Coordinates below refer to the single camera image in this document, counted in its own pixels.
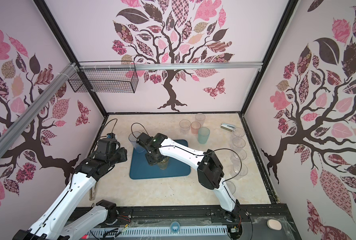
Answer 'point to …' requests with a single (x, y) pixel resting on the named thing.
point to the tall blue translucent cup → (132, 137)
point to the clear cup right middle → (238, 143)
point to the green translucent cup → (203, 135)
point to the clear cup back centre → (200, 117)
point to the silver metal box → (229, 127)
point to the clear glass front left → (238, 168)
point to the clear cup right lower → (240, 154)
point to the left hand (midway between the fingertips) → (123, 153)
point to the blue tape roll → (175, 227)
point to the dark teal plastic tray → (140, 168)
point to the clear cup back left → (184, 125)
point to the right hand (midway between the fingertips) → (154, 158)
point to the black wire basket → (106, 77)
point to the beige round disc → (274, 224)
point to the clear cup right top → (238, 132)
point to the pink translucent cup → (195, 126)
